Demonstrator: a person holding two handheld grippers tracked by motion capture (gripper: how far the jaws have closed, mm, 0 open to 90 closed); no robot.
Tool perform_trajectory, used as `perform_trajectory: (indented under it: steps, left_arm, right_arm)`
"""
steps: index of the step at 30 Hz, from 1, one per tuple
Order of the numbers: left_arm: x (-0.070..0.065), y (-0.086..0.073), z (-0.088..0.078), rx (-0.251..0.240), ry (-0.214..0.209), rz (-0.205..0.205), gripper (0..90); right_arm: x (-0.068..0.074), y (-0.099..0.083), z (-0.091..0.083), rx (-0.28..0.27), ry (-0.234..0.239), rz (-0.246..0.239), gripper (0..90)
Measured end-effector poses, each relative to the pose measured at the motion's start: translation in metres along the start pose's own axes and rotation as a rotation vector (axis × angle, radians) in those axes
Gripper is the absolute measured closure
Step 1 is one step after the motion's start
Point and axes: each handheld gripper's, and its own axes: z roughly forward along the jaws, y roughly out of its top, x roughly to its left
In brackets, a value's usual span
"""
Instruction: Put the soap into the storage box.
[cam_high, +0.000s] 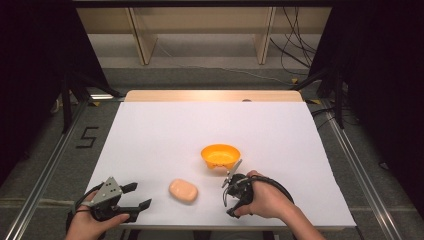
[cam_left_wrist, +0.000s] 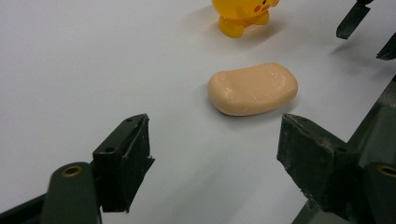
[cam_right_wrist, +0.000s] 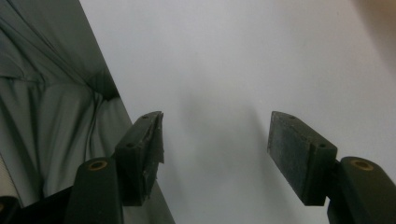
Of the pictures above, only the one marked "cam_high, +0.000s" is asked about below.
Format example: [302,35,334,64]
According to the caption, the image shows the person's right hand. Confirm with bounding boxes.
[233,169,296,222]

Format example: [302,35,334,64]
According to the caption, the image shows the person's left hand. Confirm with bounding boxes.
[65,211,131,240]

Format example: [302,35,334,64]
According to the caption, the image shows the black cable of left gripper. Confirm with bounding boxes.
[65,182,105,231]

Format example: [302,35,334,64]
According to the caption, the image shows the black stand legs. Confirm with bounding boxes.
[292,66,346,130]
[61,71,123,135]

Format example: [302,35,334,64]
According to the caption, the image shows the black curtain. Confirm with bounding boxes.
[0,0,112,188]
[307,0,424,212]

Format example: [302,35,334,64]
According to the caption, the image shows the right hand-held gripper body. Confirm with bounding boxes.
[221,158,255,214]

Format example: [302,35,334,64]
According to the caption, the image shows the orange plastic bowl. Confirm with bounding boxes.
[200,143,242,170]

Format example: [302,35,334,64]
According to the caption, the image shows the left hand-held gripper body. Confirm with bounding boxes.
[80,176,140,224]

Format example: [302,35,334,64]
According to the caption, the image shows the thin white floor cable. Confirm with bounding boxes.
[155,42,295,85]

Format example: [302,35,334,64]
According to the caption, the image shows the bundle of black floor cables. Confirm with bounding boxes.
[269,7,318,76]

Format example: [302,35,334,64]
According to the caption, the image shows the light wooden table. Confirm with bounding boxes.
[124,89,304,103]

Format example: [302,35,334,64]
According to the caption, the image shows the metal floor rail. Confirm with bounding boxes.
[321,99,405,240]
[4,99,90,240]

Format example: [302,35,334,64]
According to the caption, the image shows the black floor cable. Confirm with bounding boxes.
[311,105,337,130]

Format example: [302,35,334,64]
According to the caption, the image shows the beige wooden shelf unit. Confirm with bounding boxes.
[76,7,333,66]

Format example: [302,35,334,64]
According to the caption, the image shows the white table cover sheet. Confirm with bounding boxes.
[85,101,357,229]

